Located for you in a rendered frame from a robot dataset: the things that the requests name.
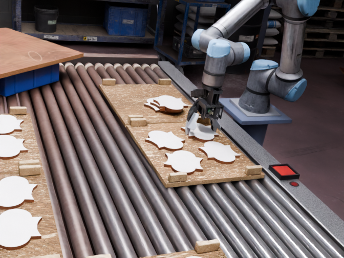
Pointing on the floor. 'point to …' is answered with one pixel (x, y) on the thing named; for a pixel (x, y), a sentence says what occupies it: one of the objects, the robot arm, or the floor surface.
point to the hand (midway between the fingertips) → (199, 131)
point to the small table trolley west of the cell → (171, 54)
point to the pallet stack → (320, 30)
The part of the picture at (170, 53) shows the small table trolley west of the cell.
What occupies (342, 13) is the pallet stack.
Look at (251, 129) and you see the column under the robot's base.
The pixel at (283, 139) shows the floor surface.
